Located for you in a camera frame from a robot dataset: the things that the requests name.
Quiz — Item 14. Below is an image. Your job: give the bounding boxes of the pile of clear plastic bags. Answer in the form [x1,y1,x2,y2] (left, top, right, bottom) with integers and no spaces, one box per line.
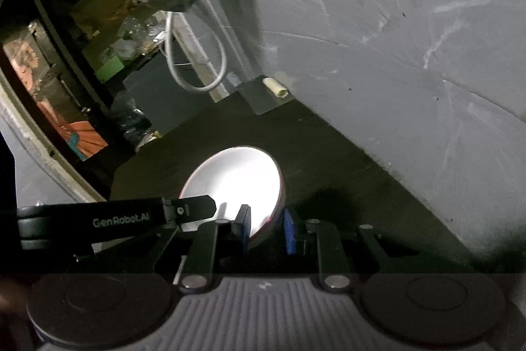
[82,12,169,62]

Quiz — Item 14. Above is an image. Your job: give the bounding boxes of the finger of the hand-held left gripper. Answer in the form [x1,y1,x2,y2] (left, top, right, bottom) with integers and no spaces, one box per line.
[162,195,217,224]

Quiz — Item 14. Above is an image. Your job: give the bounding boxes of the worn white door frame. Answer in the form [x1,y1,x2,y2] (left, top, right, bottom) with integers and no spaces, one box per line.
[0,67,105,206]

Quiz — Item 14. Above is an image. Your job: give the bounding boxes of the white flexible hose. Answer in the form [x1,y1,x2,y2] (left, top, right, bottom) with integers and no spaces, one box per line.
[164,0,228,92]

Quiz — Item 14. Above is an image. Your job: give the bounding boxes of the large white ceramic bowl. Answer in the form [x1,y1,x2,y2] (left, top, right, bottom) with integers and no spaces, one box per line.
[179,145,285,249]

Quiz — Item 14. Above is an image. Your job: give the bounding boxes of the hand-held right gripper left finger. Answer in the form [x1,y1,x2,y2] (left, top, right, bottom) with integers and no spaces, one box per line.
[72,204,252,292]

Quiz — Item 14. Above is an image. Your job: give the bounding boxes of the green box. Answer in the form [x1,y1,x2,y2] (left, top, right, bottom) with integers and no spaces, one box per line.
[95,57,126,84]

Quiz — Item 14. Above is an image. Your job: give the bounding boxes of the black plastic bag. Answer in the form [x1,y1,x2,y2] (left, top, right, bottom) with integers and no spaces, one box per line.
[113,98,155,150]

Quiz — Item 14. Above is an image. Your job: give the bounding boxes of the cleaver with cream handle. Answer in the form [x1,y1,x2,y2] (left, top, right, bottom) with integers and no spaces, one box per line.
[238,76,296,115]

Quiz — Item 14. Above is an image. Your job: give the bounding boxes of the dark grey cabinet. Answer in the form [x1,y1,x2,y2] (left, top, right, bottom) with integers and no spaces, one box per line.
[123,55,206,136]

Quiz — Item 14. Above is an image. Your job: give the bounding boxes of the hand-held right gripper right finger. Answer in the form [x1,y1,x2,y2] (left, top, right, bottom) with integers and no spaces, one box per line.
[283,208,473,292]

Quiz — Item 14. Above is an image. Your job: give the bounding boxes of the orange printed poster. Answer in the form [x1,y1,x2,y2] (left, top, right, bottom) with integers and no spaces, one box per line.
[2,22,109,163]

